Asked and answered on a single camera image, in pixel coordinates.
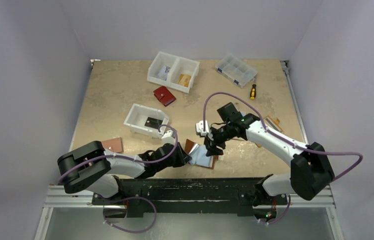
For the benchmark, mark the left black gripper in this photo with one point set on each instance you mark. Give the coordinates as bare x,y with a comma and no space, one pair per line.
183,158

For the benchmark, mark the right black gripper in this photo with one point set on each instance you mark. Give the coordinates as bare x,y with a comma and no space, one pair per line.
215,139

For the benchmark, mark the tan leather card holder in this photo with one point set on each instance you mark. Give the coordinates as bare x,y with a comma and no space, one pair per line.
197,152

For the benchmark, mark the small white plastic bin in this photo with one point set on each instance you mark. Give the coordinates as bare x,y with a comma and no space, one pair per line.
137,117

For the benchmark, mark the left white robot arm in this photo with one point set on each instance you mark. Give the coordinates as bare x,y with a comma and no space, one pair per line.
96,169

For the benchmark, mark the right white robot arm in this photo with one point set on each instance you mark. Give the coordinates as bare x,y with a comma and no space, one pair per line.
310,169

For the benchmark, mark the black card in bin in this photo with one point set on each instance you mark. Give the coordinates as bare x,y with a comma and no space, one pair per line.
153,123

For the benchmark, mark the red leather card holder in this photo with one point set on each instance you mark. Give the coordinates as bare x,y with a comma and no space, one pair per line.
164,96

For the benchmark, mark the gold card in bin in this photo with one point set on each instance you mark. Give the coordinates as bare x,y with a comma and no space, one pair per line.
184,80

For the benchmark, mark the pink leather card holder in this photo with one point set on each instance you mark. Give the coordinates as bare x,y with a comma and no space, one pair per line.
115,145

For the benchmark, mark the patterned card in bin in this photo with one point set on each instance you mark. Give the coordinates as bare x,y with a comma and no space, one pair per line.
163,72

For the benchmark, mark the yellow black screwdriver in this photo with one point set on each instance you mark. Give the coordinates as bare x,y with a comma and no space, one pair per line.
253,92

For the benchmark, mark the white two-compartment bin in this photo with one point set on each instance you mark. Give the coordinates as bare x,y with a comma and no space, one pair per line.
179,65

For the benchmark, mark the clear plastic organizer box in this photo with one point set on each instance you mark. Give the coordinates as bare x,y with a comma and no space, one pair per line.
236,70

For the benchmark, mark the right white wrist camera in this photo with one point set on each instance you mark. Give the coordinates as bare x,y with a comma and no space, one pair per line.
202,128

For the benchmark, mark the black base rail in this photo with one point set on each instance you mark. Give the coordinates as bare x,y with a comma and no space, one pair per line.
242,196

